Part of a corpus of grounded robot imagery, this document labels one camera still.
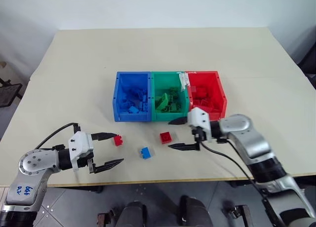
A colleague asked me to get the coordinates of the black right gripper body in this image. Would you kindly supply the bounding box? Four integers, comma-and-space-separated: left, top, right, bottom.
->
191, 126, 209, 151

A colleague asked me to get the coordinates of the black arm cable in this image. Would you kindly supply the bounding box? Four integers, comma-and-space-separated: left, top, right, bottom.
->
200, 139, 287, 227
35, 122, 81, 150

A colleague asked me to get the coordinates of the dark rounded shape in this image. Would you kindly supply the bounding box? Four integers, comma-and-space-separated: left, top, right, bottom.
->
179, 195, 214, 227
118, 200, 149, 227

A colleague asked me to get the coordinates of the red plastic bin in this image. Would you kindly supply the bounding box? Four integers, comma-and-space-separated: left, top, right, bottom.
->
185, 70, 228, 121

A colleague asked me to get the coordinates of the white tape strip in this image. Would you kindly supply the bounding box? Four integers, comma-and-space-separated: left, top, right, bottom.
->
177, 71, 191, 92

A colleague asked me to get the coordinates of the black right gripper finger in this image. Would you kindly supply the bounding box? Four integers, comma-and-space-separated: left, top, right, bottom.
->
168, 116, 189, 126
168, 143, 200, 152

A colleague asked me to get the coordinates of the square red toy block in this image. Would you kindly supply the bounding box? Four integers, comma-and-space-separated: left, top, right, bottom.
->
159, 132, 173, 145

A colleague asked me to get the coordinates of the dark table foot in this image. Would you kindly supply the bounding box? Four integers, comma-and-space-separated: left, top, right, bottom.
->
97, 211, 110, 227
234, 204, 252, 227

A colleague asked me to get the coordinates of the green plastic bin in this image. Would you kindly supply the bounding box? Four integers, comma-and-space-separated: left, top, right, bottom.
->
150, 71, 190, 122

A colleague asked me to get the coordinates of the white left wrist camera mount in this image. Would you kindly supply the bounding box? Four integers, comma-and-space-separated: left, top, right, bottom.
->
68, 131, 95, 172

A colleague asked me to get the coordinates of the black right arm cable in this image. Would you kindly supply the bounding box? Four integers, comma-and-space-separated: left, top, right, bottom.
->
200, 139, 287, 227

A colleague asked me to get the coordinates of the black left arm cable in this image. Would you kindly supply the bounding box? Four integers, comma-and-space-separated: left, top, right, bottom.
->
35, 122, 81, 150

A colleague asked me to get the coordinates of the black metal rack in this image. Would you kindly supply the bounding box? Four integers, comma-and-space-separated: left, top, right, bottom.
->
0, 61, 22, 109

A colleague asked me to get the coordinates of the blue plastic bin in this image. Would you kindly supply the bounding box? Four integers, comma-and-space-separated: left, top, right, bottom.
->
112, 72, 152, 122

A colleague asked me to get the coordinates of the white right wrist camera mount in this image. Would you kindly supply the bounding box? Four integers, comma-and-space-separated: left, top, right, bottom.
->
187, 107, 213, 143

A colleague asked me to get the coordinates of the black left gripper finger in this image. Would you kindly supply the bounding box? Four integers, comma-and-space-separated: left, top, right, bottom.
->
90, 132, 119, 141
88, 158, 124, 175

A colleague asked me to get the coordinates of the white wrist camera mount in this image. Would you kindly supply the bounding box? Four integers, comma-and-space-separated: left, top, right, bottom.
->
187, 107, 213, 143
68, 131, 95, 172

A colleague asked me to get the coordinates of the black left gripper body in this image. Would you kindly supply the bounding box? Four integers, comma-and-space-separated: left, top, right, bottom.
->
76, 151, 96, 174

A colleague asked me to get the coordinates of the dark chair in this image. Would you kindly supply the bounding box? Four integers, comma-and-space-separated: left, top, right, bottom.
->
291, 27, 316, 90

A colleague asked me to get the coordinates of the large light green block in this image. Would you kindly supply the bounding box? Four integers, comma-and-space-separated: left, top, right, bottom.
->
155, 93, 171, 112

